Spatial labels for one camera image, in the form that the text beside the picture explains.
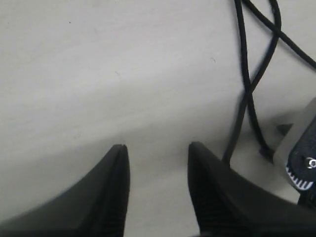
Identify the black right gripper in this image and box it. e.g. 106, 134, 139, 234
273, 99, 316, 205

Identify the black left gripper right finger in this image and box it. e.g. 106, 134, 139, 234
188, 142, 316, 237

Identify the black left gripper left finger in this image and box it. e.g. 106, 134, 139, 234
0, 145, 130, 237

